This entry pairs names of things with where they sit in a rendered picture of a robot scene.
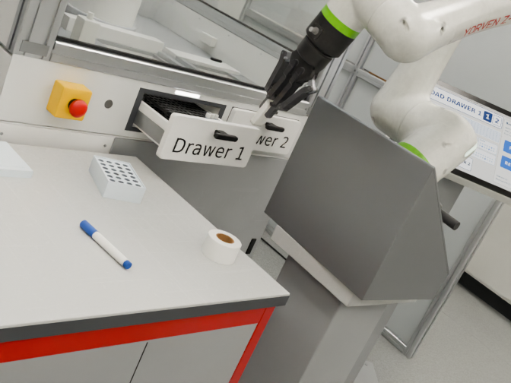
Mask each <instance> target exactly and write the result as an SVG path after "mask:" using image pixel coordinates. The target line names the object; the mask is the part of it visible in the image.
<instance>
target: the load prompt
mask: <svg viewBox="0 0 511 383"><path fill-rule="evenodd" d="M430 98H431V99H432V100H435V101H437V102H439V103H442V104H444V105H446V106H449V107H451V108H453V109H456V110H458V111H459V112H463V113H464V114H466V115H469V116H471V117H473V118H476V119H478V120H481V121H482V122H485V123H487V124H489V125H492V126H494V127H496V128H498V129H501V130H502V126H503V118H504V117H503V116H500V115H498V114H496V113H495V112H491V111H490V110H488V109H485V108H483V107H481V106H478V105H476V104H474V103H471V102H469V101H467V100H464V99H462V98H461V97H457V96H456V95H454V94H452V93H449V92H447V91H445V90H442V89H440V88H438V87H434V89H433V92H432V94H431V95H430Z"/></svg>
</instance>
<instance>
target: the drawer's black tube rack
mask: <svg viewBox="0 0 511 383"><path fill-rule="evenodd" d="M142 100H143V101H144V102H145V103H146V104H148V105H149V106H150V107H151V108H152V109H154V110H155V111H156V112H158V113H159V114H161V115H162V116H163V117H164V118H165V119H167V120H168V121H169V119H170V116H171V115H170V114H166V113H165V112H163V111H162V110H163V109H171V110H175V111H180V112H187V113H190V114H196V115H200V116H206V113H207V112H206V111H205V110H203V109H202V108H201V107H200V106H198V105H196V104H195V103H190V102H186V101H182V100H175V99H171V98H167V97H160V96H156V95H152V94H148V93H145V94H144V96H143V98H142Z"/></svg>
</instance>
